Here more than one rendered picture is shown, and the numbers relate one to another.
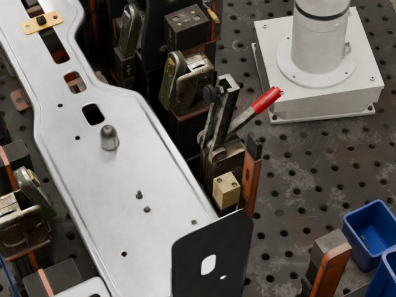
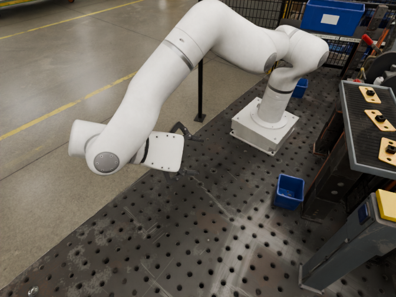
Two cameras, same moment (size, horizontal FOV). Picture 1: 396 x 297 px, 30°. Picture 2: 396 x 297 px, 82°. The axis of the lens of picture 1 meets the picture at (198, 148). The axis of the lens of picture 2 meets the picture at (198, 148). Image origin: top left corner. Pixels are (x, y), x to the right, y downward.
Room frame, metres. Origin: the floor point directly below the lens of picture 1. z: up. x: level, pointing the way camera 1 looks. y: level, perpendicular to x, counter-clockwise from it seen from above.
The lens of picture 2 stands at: (2.08, 0.20, 1.53)
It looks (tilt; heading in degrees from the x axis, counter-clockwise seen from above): 46 degrees down; 229
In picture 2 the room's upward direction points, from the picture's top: straight up
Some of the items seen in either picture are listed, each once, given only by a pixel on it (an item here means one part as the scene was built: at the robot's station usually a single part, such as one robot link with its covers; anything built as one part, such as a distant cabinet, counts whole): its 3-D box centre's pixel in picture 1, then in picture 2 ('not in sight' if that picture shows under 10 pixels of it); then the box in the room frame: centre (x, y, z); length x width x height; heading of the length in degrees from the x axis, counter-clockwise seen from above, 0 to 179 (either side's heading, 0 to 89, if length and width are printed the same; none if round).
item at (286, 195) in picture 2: not in sight; (287, 192); (1.47, 0.05, 0.74); 0.11 x 0.10 x 0.09; 30
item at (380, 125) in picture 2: not in sight; (380, 118); (1.43, 0.16, 1.17); 0.08 x 0.04 x 0.01; 49
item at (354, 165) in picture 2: not in sight; (373, 121); (1.44, 0.15, 1.16); 0.37 x 0.14 x 0.02; 30
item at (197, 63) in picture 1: (190, 124); not in sight; (0.91, 0.02, 0.88); 0.11 x 0.09 x 0.37; 120
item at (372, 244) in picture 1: (371, 238); (297, 88); (0.74, -0.37, 0.74); 0.11 x 0.10 x 0.09; 30
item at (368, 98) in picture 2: not in sight; (370, 93); (1.33, 0.09, 1.17); 0.08 x 0.04 x 0.01; 38
